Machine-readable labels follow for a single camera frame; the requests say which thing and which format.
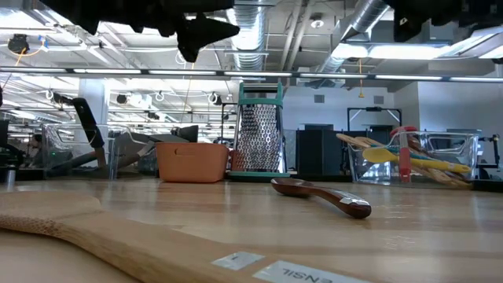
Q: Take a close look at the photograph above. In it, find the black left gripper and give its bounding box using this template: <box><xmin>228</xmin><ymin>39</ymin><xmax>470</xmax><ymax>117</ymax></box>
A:
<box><xmin>39</xmin><ymin>0</ymin><xmax>240</xmax><ymax>47</ymax></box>

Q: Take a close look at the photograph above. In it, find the black square-head spatula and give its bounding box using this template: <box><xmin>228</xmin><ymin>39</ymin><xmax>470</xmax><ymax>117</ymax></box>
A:
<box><xmin>117</xmin><ymin>133</ymin><xmax>190</xmax><ymax>169</ymax></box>

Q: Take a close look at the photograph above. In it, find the wooden fork spoon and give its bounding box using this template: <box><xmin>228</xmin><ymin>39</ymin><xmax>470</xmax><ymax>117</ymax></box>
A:
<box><xmin>408</xmin><ymin>135</ymin><xmax>428</xmax><ymax>158</ymax></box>

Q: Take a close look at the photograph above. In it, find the oval slotted wooden spoon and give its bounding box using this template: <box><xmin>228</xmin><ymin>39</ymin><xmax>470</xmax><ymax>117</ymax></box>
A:
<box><xmin>354</xmin><ymin>136</ymin><xmax>472</xmax><ymax>189</ymax></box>

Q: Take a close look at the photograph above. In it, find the red slotted spoon steel shank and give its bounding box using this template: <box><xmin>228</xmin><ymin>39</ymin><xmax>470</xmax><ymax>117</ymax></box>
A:
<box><xmin>390</xmin><ymin>125</ymin><xmax>419</xmax><ymax>184</ymax></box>

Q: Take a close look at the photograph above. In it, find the large black wide spatula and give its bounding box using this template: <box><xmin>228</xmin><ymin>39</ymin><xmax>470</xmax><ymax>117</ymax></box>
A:
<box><xmin>72</xmin><ymin>97</ymin><xmax>108</xmax><ymax>168</ymax></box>

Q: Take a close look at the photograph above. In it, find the wooden slotted spatula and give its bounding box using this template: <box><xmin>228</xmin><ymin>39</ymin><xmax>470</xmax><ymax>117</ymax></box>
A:
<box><xmin>336</xmin><ymin>133</ymin><xmax>468</xmax><ymax>189</ymax></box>

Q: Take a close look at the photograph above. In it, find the yellow silicone spoon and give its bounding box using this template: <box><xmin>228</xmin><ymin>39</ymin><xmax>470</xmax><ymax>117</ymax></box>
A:
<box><xmin>361</xmin><ymin>147</ymin><xmax>472</xmax><ymax>175</ymax></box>

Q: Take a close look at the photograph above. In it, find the small brown wooden spoon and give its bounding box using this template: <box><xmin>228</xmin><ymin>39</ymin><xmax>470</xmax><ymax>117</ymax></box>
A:
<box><xmin>410</xmin><ymin>141</ymin><xmax>472</xmax><ymax>188</ymax></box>

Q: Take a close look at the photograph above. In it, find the dark wooden spoon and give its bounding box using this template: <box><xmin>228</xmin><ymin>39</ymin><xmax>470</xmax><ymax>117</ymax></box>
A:
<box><xmin>270</xmin><ymin>177</ymin><xmax>373</xmax><ymax>220</ymax></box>

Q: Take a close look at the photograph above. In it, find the large labelled wooden spoon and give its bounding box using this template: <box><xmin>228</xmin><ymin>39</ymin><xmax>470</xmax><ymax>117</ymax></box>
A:
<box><xmin>0</xmin><ymin>191</ymin><xmax>373</xmax><ymax>283</ymax></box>

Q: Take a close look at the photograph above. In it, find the long ceiling light strip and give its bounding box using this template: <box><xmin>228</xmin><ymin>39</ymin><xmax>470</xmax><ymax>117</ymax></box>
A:
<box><xmin>0</xmin><ymin>66</ymin><xmax>503</xmax><ymax>83</ymax></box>

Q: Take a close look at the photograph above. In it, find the black room monitor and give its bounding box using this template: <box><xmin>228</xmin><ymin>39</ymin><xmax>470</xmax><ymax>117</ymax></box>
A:
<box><xmin>171</xmin><ymin>124</ymin><xmax>200</xmax><ymax>143</ymax></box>

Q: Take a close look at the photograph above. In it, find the teal steel box grater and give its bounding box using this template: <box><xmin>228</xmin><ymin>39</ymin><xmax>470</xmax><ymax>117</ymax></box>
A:
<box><xmin>226</xmin><ymin>81</ymin><xmax>291</xmax><ymax>182</ymax></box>

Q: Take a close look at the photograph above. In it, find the white support column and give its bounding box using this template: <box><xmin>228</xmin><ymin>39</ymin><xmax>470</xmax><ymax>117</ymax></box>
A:
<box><xmin>72</xmin><ymin>78</ymin><xmax>112</xmax><ymax>166</ymax></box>

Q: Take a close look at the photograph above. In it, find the orange plastic bin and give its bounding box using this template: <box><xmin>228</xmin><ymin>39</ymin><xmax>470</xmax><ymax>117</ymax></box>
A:
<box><xmin>156</xmin><ymin>141</ymin><xmax>230</xmax><ymax>184</ymax></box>

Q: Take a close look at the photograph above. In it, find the clear plastic bin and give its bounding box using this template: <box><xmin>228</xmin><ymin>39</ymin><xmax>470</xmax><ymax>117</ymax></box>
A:
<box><xmin>42</xmin><ymin>123</ymin><xmax>158</xmax><ymax>180</ymax></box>
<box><xmin>347</xmin><ymin>131</ymin><xmax>479</xmax><ymax>189</ymax></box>

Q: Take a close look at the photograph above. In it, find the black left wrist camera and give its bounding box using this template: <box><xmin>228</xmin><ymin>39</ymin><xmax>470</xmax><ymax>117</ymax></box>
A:
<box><xmin>177</xmin><ymin>39</ymin><xmax>202</xmax><ymax>63</ymax></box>

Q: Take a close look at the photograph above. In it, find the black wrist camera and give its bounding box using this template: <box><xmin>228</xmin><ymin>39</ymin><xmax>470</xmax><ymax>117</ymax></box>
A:
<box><xmin>177</xmin><ymin>39</ymin><xmax>202</xmax><ymax>63</ymax></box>
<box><xmin>394</xmin><ymin>15</ymin><xmax>424</xmax><ymax>43</ymax></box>

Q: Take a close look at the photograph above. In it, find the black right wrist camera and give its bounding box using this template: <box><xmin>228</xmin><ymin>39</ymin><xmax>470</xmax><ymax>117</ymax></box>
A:
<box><xmin>394</xmin><ymin>15</ymin><xmax>424</xmax><ymax>43</ymax></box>

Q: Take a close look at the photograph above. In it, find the wide silver ventilation duct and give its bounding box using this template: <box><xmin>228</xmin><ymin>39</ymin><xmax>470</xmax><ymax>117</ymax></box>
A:
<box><xmin>224</xmin><ymin>0</ymin><xmax>270</xmax><ymax>72</ymax></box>

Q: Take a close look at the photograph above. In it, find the slanted silver ventilation duct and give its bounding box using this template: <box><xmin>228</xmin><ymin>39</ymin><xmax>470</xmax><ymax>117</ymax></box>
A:
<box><xmin>317</xmin><ymin>0</ymin><xmax>394</xmax><ymax>74</ymax></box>

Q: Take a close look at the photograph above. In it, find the yellow hanging cord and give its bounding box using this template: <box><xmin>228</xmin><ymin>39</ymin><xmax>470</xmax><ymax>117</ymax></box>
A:
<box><xmin>356</xmin><ymin>57</ymin><xmax>365</xmax><ymax>99</ymax></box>

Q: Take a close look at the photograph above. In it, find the black room rig frame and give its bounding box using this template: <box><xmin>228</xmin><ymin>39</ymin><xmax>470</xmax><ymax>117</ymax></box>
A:
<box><xmin>347</xmin><ymin>106</ymin><xmax>402</xmax><ymax>133</ymax></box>

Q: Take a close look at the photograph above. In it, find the black yellow cable reel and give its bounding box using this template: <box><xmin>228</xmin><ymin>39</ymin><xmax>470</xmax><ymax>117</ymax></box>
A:
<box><xmin>7</xmin><ymin>33</ymin><xmax>31</xmax><ymax>55</ymax></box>

